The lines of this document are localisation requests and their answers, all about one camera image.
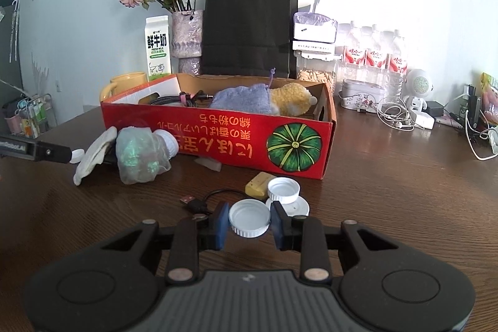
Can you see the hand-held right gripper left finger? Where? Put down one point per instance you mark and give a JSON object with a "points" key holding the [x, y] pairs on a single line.
{"points": [[220, 225]]}

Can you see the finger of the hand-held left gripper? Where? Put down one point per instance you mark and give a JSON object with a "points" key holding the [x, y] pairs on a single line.
{"points": [[52, 152]]}

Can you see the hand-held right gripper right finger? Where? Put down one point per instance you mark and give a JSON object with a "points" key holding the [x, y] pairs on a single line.
{"points": [[278, 227]]}

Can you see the white bottle cap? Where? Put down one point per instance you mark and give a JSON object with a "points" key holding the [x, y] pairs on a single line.
{"points": [[249, 215], [283, 188], [77, 156]]}

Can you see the white cloth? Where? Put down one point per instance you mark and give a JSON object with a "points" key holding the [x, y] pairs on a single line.
{"points": [[91, 159]]}

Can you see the red cardboard box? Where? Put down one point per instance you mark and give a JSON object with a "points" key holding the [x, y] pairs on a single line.
{"points": [[218, 145]]}

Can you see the clear plastic bag bundle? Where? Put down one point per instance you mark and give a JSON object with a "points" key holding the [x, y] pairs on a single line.
{"points": [[140, 157]]}

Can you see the grey-blue cloth pouch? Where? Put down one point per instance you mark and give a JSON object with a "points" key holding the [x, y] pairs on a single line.
{"points": [[241, 100]]}

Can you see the yellow white plush toy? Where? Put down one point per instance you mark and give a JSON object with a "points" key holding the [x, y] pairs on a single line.
{"points": [[291, 98]]}

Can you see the yellow rectangular block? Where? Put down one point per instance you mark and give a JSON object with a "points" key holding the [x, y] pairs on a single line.
{"points": [[256, 185]]}

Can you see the clear plastic piece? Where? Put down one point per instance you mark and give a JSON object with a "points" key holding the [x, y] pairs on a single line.
{"points": [[208, 164]]}

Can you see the small white jar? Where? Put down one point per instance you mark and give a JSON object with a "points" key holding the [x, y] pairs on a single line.
{"points": [[169, 143]]}

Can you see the yellow mug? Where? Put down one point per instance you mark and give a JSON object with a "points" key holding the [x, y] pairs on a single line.
{"points": [[124, 83]]}

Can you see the dark board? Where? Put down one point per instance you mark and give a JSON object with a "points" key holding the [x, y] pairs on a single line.
{"points": [[7, 36]]}

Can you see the white milk carton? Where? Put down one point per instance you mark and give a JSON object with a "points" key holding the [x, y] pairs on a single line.
{"points": [[157, 52]]}

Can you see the clear seed container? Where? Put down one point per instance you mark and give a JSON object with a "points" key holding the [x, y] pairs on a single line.
{"points": [[315, 75]]}

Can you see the white earphones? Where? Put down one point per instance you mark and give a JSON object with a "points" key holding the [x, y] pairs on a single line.
{"points": [[397, 124]]}

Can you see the floral tin box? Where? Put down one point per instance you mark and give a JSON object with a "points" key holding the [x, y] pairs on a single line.
{"points": [[362, 91]]}

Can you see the purple speckled vase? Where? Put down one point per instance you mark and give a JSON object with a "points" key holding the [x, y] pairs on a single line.
{"points": [[186, 40]]}

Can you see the white charger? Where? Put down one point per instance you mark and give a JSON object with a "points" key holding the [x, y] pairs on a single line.
{"points": [[424, 120]]}

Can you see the white flat carton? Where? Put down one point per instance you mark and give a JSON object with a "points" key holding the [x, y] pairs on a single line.
{"points": [[313, 45]]}

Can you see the red label water bottle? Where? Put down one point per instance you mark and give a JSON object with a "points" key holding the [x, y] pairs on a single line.
{"points": [[376, 54], [366, 31], [397, 57], [354, 54]]}

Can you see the black power adapter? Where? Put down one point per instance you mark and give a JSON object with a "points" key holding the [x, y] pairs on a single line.
{"points": [[435, 108]]}

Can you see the black paper bag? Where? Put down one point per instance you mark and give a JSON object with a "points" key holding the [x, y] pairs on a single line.
{"points": [[245, 28]]}

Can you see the white robot speaker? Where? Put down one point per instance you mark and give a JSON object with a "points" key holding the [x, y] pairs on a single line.
{"points": [[418, 83]]}

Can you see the dark green spray bottle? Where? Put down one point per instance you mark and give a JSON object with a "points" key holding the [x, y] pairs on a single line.
{"points": [[465, 104]]}

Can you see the black device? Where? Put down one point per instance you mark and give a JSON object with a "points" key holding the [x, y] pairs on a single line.
{"points": [[476, 110]]}

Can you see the yellow snack packet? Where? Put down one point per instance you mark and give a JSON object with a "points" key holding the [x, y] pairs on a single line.
{"points": [[491, 98]]}

